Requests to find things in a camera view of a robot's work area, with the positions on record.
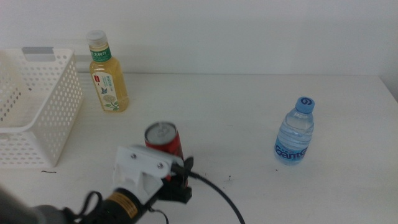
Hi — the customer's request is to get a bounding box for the white perforated plastic basket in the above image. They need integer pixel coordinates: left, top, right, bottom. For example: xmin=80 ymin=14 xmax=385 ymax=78
xmin=0 ymin=47 xmax=84 ymax=169

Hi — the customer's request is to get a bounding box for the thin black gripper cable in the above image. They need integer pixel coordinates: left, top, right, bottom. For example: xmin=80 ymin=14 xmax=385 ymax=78
xmin=62 ymin=190 xmax=170 ymax=224

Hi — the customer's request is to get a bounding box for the clear water bottle blue cap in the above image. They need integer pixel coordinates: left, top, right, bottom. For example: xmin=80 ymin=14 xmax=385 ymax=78
xmin=273 ymin=96 xmax=315 ymax=166

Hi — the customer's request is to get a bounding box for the yellow tea bottle green label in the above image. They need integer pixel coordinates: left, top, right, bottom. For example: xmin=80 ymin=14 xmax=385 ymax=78
xmin=86 ymin=29 xmax=130 ymax=113

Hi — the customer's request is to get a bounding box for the red cola can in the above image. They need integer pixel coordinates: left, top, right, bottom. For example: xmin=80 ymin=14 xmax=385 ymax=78
xmin=144 ymin=121 xmax=189 ymax=189

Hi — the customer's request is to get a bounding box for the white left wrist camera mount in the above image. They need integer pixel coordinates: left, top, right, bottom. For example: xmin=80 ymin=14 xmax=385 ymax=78
xmin=112 ymin=144 xmax=185 ymax=205

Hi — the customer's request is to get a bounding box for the thick black camera cable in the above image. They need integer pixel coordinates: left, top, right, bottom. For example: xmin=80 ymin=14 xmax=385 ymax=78
xmin=170 ymin=164 xmax=246 ymax=224

